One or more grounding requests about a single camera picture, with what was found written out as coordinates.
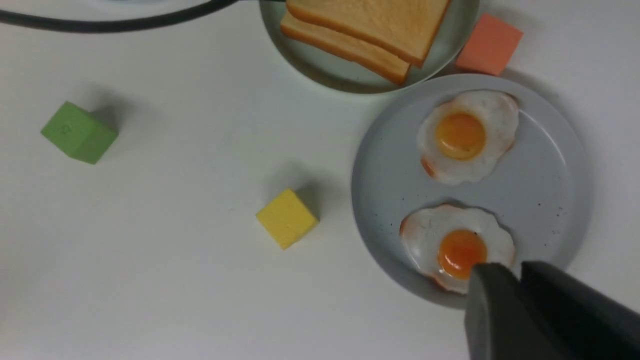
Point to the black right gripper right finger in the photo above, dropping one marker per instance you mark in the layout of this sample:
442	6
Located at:
580	321

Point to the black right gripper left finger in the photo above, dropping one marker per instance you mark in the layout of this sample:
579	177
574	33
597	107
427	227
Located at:
497	323

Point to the toast slice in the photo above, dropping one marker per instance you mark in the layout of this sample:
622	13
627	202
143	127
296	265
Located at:
369	56
405	28

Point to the fried egg bottom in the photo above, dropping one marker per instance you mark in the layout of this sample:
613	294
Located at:
444	243

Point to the fried egg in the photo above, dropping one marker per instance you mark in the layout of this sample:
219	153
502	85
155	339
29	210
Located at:
463	139
444	243

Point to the grey egg plate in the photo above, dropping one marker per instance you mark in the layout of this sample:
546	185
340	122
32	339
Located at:
541	191

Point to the fried egg middle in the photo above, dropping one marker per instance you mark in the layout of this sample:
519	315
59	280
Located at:
463	139

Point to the yellow foam cube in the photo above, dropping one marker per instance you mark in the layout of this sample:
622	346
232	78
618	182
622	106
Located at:
287	219

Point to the orange foam cube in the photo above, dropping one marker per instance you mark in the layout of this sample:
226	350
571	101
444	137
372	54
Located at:
490	46

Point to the mint green centre plate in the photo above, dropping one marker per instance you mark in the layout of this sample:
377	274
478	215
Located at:
345	76

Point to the green foam cube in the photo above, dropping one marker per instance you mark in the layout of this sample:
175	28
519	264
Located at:
79	134

